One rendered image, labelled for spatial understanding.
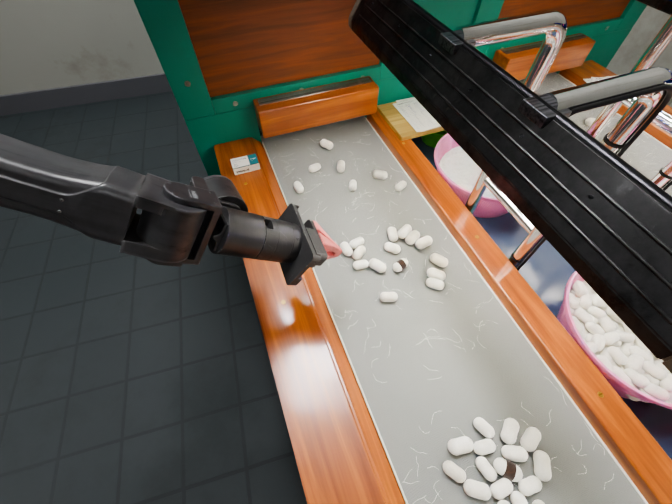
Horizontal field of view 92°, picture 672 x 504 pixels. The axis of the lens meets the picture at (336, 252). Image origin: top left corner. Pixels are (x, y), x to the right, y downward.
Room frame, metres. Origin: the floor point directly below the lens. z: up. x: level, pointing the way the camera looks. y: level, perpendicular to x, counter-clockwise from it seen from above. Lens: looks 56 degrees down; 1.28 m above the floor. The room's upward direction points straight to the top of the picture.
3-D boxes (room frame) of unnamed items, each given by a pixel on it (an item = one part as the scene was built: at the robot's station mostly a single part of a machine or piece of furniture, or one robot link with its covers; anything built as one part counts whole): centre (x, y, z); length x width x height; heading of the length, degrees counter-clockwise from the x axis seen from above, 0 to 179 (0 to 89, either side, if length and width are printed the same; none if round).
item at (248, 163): (0.60, 0.21, 0.77); 0.06 x 0.04 x 0.02; 111
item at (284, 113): (0.75, 0.04, 0.83); 0.30 x 0.06 x 0.07; 111
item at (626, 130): (0.38, -0.24, 0.90); 0.20 x 0.19 x 0.45; 21
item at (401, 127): (0.82, -0.29, 0.77); 0.33 x 0.15 x 0.01; 111
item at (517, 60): (0.99, -0.59, 0.83); 0.30 x 0.06 x 0.07; 111
